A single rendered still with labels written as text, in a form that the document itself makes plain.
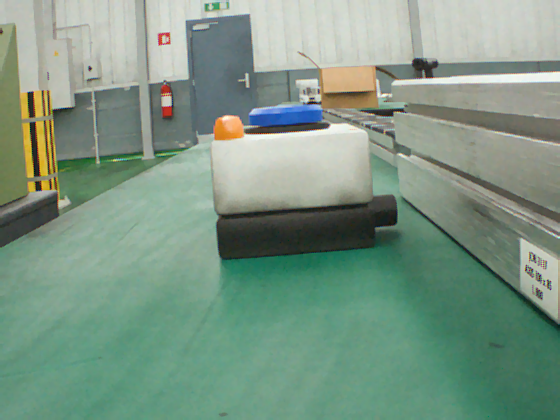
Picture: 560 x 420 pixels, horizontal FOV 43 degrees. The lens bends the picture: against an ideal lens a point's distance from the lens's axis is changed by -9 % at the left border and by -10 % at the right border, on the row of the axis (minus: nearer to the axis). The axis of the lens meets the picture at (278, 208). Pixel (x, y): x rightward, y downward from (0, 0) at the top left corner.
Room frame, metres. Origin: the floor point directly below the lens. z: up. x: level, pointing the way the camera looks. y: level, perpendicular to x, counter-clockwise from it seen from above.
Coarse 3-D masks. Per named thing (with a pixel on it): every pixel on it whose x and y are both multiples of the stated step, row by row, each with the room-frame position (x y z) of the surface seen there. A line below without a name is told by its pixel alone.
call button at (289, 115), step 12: (264, 108) 0.41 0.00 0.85; (276, 108) 0.40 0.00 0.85; (288, 108) 0.40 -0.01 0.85; (300, 108) 0.40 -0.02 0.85; (312, 108) 0.41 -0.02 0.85; (252, 120) 0.41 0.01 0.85; (264, 120) 0.40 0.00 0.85; (276, 120) 0.40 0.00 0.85; (288, 120) 0.40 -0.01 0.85; (300, 120) 0.40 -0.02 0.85; (312, 120) 0.40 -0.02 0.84
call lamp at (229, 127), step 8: (216, 120) 0.39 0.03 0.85; (224, 120) 0.38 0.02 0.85; (232, 120) 0.38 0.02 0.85; (216, 128) 0.38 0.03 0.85; (224, 128) 0.38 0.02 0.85; (232, 128) 0.38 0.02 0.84; (240, 128) 0.39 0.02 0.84; (216, 136) 0.38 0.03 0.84; (224, 136) 0.38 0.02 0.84; (232, 136) 0.38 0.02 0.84; (240, 136) 0.38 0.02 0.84
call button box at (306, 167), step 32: (256, 128) 0.41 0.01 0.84; (288, 128) 0.40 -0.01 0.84; (320, 128) 0.40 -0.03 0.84; (352, 128) 0.39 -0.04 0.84; (224, 160) 0.38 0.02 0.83; (256, 160) 0.38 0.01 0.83; (288, 160) 0.38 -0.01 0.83; (320, 160) 0.38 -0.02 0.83; (352, 160) 0.38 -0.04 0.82; (224, 192) 0.38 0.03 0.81; (256, 192) 0.38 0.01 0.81; (288, 192) 0.38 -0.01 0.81; (320, 192) 0.38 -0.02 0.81; (352, 192) 0.38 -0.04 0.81; (224, 224) 0.38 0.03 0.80; (256, 224) 0.38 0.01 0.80; (288, 224) 0.38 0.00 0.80; (320, 224) 0.38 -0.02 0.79; (352, 224) 0.38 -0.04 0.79; (384, 224) 0.41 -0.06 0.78; (224, 256) 0.38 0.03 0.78; (256, 256) 0.38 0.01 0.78
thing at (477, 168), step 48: (432, 96) 0.40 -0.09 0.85; (480, 96) 0.31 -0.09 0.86; (528, 96) 0.25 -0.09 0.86; (432, 144) 0.41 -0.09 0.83; (480, 144) 0.31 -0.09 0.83; (528, 144) 0.25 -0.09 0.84; (432, 192) 0.42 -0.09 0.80; (480, 192) 0.33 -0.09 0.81; (528, 192) 0.25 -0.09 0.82; (480, 240) 0.32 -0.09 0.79; (528, 240) 0.25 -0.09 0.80; (528, 288) 0.25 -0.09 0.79
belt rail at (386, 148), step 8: (328, 120) 1.59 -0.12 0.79; (336, 120) 1.33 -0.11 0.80; (344, 120) 1.19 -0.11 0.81; (360, 128) 0.99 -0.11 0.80; (376, 136) 0.85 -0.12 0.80; (384, 136) 0.79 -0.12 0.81; (376, 144) 0.90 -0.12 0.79; (384, 144) 0.79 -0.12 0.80; (392, 144) 0.74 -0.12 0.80; (400, 144) 0.74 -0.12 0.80; (376, 152) 0.86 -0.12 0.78; (384, 152) 0.80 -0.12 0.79; (392, 152) 0.78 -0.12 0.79; (400, 152) 0.74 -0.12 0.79; (408, 152) 0.74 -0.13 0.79; (384, 160) 0.80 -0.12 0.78; (392, 160) 0.75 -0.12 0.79
